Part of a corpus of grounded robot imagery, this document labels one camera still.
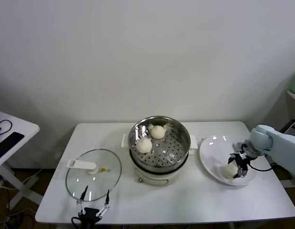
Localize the white electric cooker pot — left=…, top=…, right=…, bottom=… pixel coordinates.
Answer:
left=121, top=133, right=199, bottom=187

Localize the white folding side table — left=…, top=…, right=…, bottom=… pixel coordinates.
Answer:
left=0, top=109, right=44, bottom=206

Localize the white round plate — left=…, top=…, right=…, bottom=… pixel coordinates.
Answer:
left=199, top=135, right=257, bottom=187

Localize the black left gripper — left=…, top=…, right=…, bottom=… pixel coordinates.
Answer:
left=76, top=185, right=111, bottom=222

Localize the white shelf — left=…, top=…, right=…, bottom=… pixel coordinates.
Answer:
left=286, top=89, right=295, bottom=105

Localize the white floor cable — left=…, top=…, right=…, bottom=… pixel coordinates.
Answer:
left=0, top=168, right=43, bottom=191

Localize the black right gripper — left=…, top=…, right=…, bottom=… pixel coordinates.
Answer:
left=227, top=153, right=250, bottom=179

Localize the black keyboard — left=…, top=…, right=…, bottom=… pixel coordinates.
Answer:
left=0, top=132, right=25, bottom=163

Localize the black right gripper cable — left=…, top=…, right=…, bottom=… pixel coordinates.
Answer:
left=247, top=163, right=275, bottom=172

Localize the black looped cable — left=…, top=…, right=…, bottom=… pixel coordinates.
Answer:
left=0, top=119, right=13, bottom=137

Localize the glass lid with white handle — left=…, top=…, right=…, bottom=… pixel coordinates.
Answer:
left=65, top=149, right=122, bottom=202

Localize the stainless steel steamer basket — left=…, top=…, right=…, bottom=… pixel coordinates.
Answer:
left=128, top=116, right=191, bottom=170

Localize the white steamed baozi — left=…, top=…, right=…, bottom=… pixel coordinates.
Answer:
left=220, top=164, right=239, bottom=180
left=150, top=125, right=166, bottom=140
left=136, top=138, right=153, bottom=154

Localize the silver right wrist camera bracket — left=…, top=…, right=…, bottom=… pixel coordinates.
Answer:
left=232, top=140, right=260, bottom=158

